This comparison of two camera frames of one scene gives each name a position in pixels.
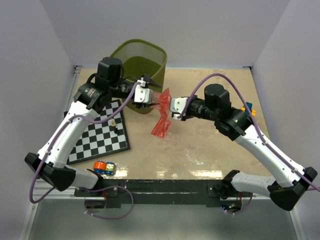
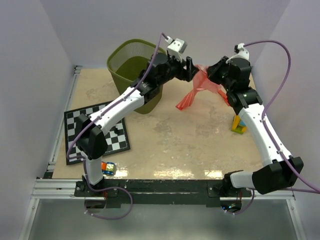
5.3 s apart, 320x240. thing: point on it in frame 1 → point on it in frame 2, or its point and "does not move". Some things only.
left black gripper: [143, 105] → [188, 74]
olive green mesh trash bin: [140, 58] does not move
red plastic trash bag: [162, 127] → [201, 81]
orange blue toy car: [103, 167] does not move
